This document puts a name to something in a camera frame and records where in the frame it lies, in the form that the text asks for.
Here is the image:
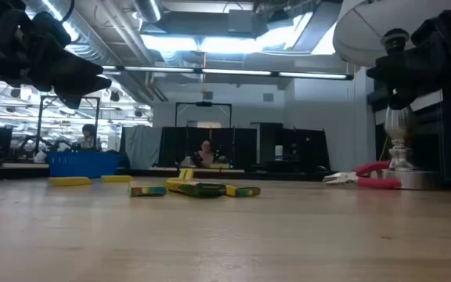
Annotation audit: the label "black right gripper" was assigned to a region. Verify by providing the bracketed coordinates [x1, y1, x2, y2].
[366, 16, 451, 111]

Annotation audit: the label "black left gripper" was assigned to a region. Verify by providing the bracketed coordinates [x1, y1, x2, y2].
[16, 10, 114, 110]

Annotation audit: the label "pink-handled pliers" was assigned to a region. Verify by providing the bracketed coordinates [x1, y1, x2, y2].
[323, 160, 403, 190]

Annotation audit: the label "yellow green crayon box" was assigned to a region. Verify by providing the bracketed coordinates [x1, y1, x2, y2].
[225, 184, 262, 198]
[129, 185, 168, 198]
[165, 178, 227, 198]

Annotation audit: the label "silver table lamp white shade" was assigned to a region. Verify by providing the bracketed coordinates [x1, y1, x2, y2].
[332, 0, 451, 191]

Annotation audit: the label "person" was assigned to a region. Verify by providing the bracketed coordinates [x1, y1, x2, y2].
[77, 123, 103, 152]
[191, 139, 221, 168]

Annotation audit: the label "blue plastic basket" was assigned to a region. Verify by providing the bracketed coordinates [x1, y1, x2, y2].
[46, 150, 121, 179]

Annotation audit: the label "grey hanging cloth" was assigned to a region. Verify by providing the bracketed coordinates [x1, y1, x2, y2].
[120, 125, 164, 170]

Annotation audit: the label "black cabinet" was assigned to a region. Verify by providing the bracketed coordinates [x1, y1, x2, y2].
[257, 122, 331, 173]

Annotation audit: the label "long strip light bar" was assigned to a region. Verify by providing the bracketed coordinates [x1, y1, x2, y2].
[100, 65, 355, 81]

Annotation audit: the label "black partition screen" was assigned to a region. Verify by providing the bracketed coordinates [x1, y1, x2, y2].
[158, 126, 258, 169]

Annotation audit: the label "black metal rig frame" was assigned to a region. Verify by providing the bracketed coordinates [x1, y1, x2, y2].
[34, 95, 101, 157]
[175, 101, 233, 128]

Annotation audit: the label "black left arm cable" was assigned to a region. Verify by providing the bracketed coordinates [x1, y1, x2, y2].
[60, 0, 76, 24]

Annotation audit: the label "yellow hanging cable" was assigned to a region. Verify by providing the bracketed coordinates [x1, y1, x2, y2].
[380, 135, 390, 162]

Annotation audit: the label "silver ceiling duct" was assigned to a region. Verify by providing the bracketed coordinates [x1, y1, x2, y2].
[133, 0, 164, 24]

